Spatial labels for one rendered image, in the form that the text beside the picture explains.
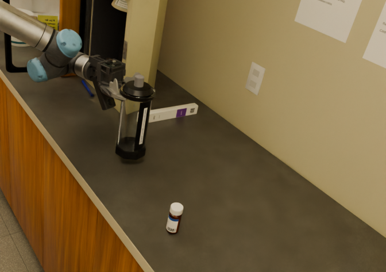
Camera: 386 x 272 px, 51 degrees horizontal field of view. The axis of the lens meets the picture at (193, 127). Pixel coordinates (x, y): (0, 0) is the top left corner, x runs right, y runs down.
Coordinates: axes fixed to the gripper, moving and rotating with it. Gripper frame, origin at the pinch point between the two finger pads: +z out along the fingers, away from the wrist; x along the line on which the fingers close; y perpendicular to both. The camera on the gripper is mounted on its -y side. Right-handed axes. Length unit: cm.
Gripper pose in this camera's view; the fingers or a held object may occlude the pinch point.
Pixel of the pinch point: (136, 96)
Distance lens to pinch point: 126.2
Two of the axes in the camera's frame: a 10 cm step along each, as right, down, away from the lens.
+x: 5.9, -3.0, 7.5
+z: 7.9, 3.8, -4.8
